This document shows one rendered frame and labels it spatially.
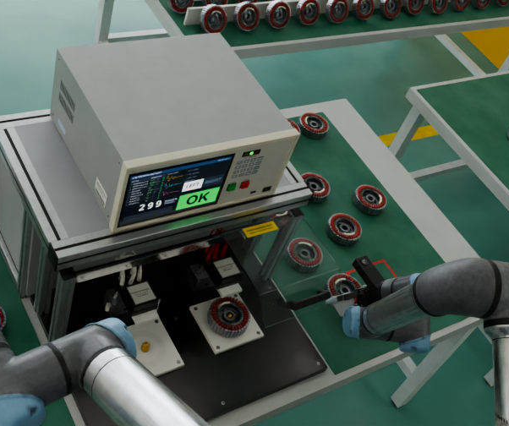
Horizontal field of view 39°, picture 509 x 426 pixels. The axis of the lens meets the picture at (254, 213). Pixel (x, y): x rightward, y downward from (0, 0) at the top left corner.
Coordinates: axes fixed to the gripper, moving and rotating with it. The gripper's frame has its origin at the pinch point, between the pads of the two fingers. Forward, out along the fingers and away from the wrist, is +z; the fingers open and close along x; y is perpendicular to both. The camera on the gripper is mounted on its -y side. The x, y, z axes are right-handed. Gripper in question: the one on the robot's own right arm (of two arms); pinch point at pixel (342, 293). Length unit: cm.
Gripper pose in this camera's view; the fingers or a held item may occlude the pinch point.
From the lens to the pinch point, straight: 209.8
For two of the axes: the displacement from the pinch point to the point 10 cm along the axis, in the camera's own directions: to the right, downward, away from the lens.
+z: -4.9, 2.0, 8.5
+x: 8.2, -2.1, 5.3
